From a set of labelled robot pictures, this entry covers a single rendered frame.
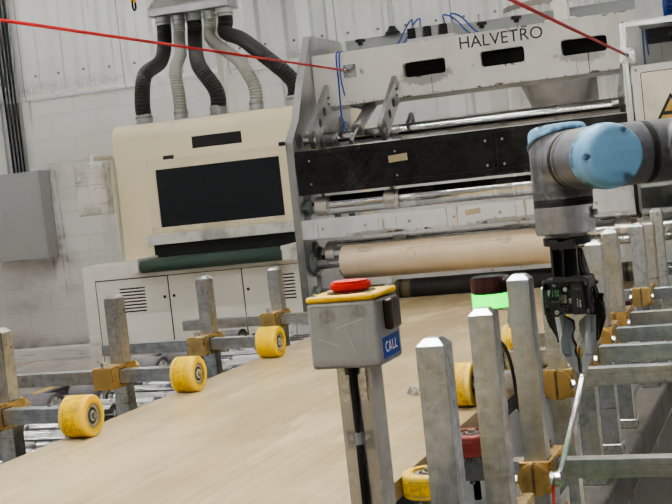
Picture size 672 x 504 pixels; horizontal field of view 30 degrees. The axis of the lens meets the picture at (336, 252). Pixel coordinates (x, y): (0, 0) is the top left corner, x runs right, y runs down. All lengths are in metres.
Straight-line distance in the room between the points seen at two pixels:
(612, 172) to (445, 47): 2.90
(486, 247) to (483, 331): 2.64
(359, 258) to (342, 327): 3.27
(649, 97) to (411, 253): 0.97
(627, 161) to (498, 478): 0.47
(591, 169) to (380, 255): 2.71
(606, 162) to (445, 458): 0.52
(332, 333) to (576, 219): 0.77
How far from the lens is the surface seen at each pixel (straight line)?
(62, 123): 11.80
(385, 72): 4.70
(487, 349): 1.70
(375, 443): 1.22
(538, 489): 1.96
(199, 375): 2.82
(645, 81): 4.19
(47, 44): 11.91
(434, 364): 1.46
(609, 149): 1.78
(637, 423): 2.98
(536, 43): 4.57
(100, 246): 11.68
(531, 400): 1.96
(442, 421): 1.47
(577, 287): 1.90
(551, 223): 1.90
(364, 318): 1.18
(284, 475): 1.91
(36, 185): 11.69
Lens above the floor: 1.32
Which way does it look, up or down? 3 degrees down
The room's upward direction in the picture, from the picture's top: 6 degrees counter-clockwise
